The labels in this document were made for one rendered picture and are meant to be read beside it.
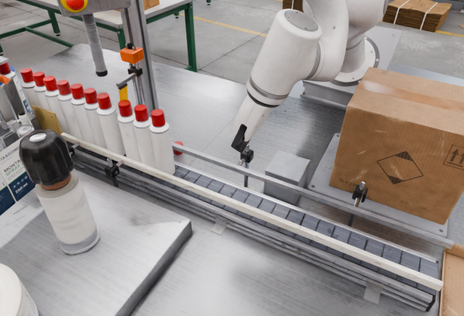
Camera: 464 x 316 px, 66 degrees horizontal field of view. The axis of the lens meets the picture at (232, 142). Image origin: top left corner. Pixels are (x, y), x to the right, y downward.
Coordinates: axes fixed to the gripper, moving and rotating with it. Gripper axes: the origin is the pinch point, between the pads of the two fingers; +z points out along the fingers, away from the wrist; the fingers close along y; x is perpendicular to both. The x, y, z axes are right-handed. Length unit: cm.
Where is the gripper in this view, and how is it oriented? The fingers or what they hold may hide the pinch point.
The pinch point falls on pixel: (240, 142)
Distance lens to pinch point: 81.3
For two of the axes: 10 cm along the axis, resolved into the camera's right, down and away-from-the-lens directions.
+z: -3.0, 6.4, 7.0
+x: 8.3, 5.4, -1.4
